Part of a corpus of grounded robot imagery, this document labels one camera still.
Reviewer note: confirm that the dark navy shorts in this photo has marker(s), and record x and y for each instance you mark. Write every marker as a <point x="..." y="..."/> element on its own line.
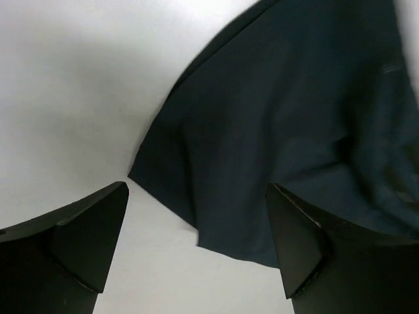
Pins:
<point x="314" y="96"/>

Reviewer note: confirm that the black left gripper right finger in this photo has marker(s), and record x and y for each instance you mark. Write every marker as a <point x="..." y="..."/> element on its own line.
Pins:
<point x="329" y="265"/>

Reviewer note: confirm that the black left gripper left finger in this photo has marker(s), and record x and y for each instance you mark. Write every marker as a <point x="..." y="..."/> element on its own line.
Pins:
<point x="58" y="263"/>

